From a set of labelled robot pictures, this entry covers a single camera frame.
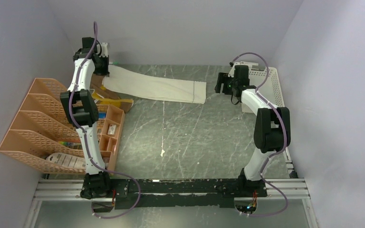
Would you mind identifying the aluminium frame rails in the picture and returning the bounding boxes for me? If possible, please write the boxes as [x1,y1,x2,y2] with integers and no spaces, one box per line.
[25,108,311,228]

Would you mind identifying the orange compartment tray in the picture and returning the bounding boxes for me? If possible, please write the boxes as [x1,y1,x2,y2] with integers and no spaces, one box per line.
[97,104,125,171]

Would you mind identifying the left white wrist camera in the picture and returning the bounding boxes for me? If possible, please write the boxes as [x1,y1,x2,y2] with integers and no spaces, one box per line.
[99,42,110,57]

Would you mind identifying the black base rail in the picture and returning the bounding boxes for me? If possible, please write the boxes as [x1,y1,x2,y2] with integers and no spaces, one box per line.
[81,178,268,210]

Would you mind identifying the brown yellow cloth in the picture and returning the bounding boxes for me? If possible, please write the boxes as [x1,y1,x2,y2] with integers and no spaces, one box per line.
[90,74,134,113]

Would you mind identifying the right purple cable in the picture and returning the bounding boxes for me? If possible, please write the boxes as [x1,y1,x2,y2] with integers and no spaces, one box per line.
[231,52,289,218]

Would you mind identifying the white plastic basket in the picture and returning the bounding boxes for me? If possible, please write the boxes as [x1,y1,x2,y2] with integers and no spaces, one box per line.
[239,61,285,107]

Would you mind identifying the purple cable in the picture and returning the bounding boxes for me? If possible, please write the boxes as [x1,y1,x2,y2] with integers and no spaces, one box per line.
[68,21,142,220]
[231,52,289,218]

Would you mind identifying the white patterned pouch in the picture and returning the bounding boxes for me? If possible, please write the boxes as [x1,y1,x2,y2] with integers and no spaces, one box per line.
[46,152,86,169]

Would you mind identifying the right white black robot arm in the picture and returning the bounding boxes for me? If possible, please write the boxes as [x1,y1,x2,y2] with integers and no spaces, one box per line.
[214,65,291,197]

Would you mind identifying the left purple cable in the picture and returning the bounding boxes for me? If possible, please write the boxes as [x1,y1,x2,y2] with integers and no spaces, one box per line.
[68,21,142,220]

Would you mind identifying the orange file organizer rack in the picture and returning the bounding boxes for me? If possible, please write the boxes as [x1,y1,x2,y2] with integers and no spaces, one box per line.
[0,78,85,175]

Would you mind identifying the white towel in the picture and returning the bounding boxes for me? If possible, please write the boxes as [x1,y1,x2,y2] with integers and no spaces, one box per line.
[103,65,206,104]

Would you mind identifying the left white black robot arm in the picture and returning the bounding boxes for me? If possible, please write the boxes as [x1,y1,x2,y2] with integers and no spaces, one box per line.
[60,37,113,200]

